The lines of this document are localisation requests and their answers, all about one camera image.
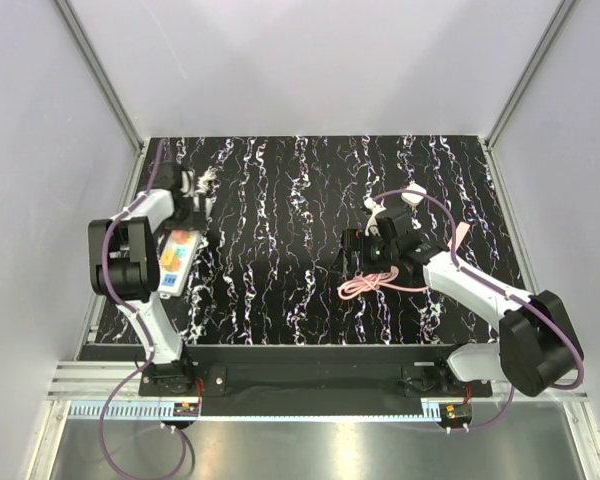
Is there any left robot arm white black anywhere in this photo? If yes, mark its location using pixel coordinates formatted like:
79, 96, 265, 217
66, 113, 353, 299
88, 163, 216, 396

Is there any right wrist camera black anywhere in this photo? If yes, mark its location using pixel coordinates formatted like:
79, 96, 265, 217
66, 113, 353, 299
375, 208, 418, 247

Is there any aluminium frame post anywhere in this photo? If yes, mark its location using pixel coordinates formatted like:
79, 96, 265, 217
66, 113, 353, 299
51, 0, 144, 154
484, 0, 579, 150

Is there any white power strip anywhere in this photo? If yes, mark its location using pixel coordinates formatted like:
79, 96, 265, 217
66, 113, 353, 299
158, 230, 201, 299

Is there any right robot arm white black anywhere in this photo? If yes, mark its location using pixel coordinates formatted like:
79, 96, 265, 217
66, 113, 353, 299
338, 228, 584, 397

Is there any white coiled power strip cable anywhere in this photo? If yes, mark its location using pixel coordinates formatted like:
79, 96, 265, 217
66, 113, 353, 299
192, 167, 221, 199

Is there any left aluminium frame post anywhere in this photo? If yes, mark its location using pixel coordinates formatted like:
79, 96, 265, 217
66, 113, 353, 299
51, 0, 144, 154

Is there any white square plug adapter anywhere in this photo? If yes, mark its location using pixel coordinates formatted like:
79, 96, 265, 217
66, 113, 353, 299
400, 182, 427, 208

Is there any pink power strip cable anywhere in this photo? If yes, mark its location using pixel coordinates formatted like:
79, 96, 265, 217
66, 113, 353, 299
337, 264, 429, 302

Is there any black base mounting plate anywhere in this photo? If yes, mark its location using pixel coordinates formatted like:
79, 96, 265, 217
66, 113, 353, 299
138, 344, 494, 419

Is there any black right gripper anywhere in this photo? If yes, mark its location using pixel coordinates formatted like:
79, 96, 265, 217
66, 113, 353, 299
330, 229, 398, 276

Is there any right aluminium frame post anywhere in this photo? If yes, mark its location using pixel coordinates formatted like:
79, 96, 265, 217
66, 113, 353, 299
484, 0, 579, 150

